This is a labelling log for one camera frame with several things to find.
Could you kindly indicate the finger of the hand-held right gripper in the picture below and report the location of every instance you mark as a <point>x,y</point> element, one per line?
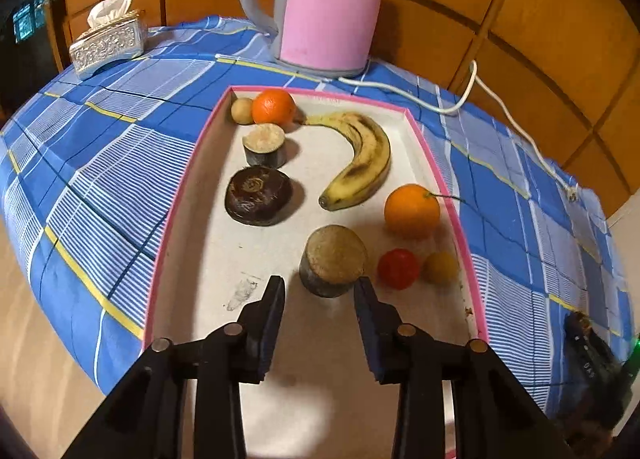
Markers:
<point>572,346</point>

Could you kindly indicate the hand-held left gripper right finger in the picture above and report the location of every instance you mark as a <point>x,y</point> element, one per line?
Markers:
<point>370,334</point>

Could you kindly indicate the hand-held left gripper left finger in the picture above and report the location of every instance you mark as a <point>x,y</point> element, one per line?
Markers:
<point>270,329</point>

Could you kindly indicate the small red tomato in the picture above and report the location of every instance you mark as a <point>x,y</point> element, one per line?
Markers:
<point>397,269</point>

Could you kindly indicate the tall cut dark stalk piece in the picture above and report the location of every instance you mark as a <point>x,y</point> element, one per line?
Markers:
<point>332,259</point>

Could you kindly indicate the small yellow round fruit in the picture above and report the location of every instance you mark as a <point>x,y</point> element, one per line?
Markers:
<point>441,266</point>

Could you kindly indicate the pink-rimmed white tray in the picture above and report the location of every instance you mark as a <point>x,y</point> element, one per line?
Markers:
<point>210,249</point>

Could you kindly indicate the orange with thin stem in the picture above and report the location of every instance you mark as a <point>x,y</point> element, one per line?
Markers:
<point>411,211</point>

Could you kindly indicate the spotted yellow banana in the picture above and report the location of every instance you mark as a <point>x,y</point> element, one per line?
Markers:
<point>367,154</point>

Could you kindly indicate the short cut dark stalk piece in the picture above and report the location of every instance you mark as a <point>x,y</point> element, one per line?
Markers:
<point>265,144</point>

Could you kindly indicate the small tan round fruit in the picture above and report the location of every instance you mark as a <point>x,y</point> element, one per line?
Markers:
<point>241,110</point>

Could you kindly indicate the stemless orange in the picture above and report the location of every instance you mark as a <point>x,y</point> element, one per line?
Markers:
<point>273,107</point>

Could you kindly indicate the blue plaid tablecloth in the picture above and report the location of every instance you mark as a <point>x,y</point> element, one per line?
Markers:
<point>100,164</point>

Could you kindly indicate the grey kettle base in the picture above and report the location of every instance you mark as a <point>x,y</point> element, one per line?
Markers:
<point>320,70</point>

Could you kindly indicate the ornate silver tissue box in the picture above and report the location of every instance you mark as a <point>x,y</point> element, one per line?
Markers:
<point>105,49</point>

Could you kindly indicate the pink electric kettle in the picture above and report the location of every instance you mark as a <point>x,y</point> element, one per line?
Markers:
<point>330,4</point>

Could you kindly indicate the white tissue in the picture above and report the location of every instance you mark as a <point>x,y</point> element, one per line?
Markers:
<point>107,11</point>

